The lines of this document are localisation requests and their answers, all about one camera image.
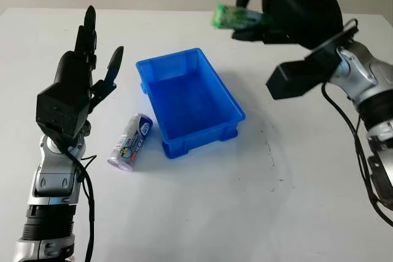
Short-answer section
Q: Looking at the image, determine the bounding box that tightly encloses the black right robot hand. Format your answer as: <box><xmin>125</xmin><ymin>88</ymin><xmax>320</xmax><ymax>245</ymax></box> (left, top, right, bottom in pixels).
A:
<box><xmin>232</xmin><ymin>0</ymin><xmax>344</xmax><ymax>50</ymax></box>

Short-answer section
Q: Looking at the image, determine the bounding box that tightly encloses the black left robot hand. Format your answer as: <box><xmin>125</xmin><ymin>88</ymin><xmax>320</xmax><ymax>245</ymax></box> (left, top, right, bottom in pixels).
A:
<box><xmin>53</xmin><ymin>5</ymin><xmax>125</xmax><ymax>113</ymax></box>

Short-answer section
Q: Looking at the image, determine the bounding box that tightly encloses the green chewing gum box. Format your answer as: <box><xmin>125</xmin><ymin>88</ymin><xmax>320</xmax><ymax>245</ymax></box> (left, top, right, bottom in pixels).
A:
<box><xmin>211</xmin><ymin>3</ymin><xmax>274</xmax><ymax>31</ymax></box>

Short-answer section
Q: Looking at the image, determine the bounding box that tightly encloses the purple white gum canister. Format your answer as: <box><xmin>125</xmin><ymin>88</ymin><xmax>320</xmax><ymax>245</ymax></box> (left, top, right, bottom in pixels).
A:
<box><xmin>107</xmin><ymin>113</ymin><xmax>154</xmax><ymax>172</ymax></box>

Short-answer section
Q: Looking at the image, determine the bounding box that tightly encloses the blue plastic tray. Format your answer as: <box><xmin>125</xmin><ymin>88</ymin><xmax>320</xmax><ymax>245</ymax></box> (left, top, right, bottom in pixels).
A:
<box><xmin>135</xmin><ymin>47</ymin><xmax>246</xmax><ymax>159</ymax></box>

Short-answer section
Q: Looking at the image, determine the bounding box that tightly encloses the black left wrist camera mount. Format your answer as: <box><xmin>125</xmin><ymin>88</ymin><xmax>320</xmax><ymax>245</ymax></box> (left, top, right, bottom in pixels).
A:
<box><xmin>36</xmin><ymin>82</ymin><xmax>91</xmax><ymax>139</ymax></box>

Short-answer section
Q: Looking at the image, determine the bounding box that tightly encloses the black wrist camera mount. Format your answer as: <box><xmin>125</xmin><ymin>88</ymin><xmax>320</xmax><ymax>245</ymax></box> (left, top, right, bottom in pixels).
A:
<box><xmin>36</xmin><ymin>82</ymin><xmax>91</xmax><ymax>139</ymax></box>
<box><xmin>265</xmin><ymin>25</ymin><xmax>359</xmax><ymax>101</ymax></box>

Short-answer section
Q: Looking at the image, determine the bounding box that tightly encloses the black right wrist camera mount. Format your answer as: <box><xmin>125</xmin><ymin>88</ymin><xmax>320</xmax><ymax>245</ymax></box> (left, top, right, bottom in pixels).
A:
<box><xmin>265</xmin><ymin>25</ymin><xmax>359</xmax><ymax>101</ymax></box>

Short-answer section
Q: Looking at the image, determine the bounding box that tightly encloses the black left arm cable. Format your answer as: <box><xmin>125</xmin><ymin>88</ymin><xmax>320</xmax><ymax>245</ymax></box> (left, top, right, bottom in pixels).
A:
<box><xmin>58</xmin><ymin>141</ymin><xmax>96</xmax><ymax>262</ymax></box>

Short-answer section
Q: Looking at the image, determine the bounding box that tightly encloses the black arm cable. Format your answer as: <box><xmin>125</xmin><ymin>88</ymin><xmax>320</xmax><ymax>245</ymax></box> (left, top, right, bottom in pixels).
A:
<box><xmin>321</xmin><ymin>18</ymin><xmax>393</xmax><ymax>228</ymax></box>
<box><xmin>58</xmin><ymin>141</ymin><xmax>96</xmax><ymax>262</ymax></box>

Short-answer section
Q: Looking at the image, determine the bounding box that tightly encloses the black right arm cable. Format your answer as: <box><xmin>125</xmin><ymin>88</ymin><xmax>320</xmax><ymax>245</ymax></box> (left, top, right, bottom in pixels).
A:
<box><xmin>321</xmin><ymin>18</ymin><xmax>393</xmax><ymax>228</ymax></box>

